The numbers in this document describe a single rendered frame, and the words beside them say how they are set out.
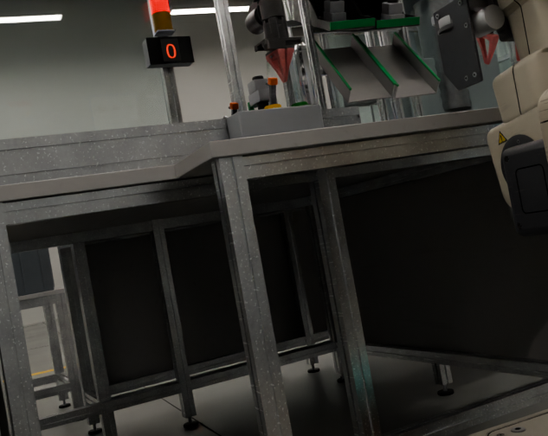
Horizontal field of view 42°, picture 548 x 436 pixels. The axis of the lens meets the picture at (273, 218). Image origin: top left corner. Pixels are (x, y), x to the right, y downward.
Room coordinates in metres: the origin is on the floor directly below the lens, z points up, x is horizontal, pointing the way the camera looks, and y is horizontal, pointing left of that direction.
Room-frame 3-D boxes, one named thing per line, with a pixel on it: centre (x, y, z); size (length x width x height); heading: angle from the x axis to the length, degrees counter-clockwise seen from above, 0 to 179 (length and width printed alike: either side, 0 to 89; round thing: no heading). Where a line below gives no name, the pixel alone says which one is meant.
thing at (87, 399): (3.37, -0.13, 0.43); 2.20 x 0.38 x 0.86; 116
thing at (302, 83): (2.84, -0.21, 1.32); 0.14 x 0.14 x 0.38
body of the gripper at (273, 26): (1.73, -0.09, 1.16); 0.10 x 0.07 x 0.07; 117
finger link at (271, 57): (1.74, -0.10, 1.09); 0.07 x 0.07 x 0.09; 27
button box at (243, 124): (1.63, -0.04, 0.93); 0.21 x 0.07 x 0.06; 116
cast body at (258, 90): (1.87, -0.02, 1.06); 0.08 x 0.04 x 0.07; 26
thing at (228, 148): (1.72, -0.20, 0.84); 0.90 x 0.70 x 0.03; 112
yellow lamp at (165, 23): (1.88, 0.20, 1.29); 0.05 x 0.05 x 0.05
